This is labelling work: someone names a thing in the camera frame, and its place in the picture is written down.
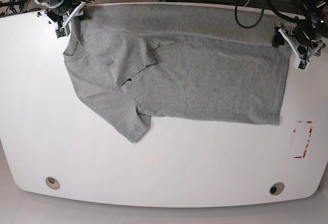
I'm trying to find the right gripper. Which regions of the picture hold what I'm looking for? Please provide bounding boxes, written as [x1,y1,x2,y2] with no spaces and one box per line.
[37,0,94,29]

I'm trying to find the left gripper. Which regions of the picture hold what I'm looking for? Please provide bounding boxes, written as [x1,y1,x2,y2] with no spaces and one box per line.
[272,23,326,61]

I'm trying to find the grey T-shirt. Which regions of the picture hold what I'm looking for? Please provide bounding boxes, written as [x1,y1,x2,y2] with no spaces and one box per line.
[64,4,291,142]

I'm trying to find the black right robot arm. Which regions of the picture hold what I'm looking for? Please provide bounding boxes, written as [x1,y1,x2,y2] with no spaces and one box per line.
[34,0,94,37]

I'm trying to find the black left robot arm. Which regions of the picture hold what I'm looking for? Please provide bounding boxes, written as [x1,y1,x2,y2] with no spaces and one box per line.
[266,0,327,70]

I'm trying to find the red tape marking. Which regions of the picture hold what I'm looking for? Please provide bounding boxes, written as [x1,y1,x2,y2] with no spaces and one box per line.
[291,120,313,159]

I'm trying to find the right table grommet hole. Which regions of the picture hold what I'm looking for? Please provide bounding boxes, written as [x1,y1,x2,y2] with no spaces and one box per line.
[269,182,285,196]

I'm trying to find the table grommet hole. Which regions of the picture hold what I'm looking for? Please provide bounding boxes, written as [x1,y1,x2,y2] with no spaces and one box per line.
[269,182,285,196]
[45,177,60,190]

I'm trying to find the left table grommet hole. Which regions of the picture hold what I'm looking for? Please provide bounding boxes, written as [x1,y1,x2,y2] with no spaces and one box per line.
[45,177,60,190]

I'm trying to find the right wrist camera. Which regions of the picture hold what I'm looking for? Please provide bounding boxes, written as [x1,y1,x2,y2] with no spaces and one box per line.
[55,27,70,39]

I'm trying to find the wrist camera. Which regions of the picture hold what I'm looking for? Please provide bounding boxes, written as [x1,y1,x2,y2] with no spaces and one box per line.
[293,56,310,71]
[55,27,70,39]

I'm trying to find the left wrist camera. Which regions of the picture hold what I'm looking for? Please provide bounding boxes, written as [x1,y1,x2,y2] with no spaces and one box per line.
[293,56,310,71]

